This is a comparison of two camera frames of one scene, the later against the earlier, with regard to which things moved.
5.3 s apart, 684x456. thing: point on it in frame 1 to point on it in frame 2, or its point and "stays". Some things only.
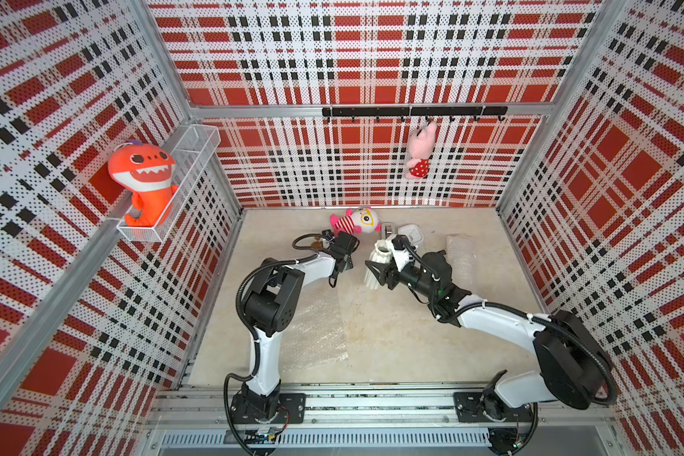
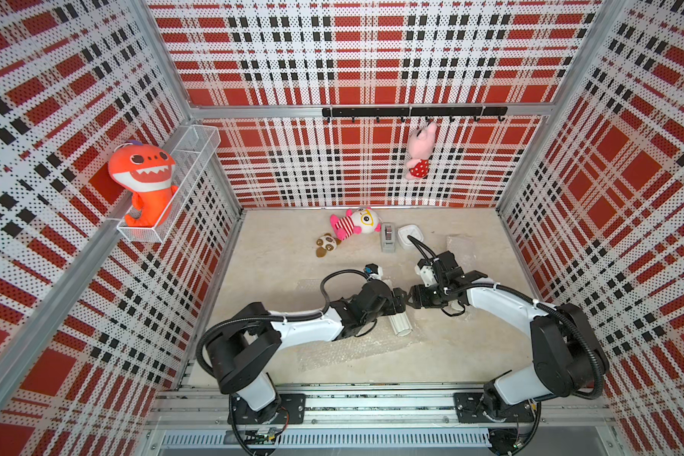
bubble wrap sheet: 461,255 stays
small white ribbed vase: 382,253 to 400,324
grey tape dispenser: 388,230 stays
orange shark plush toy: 147,173 stays
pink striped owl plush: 364,219 stays
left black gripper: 349,262 to 399,307
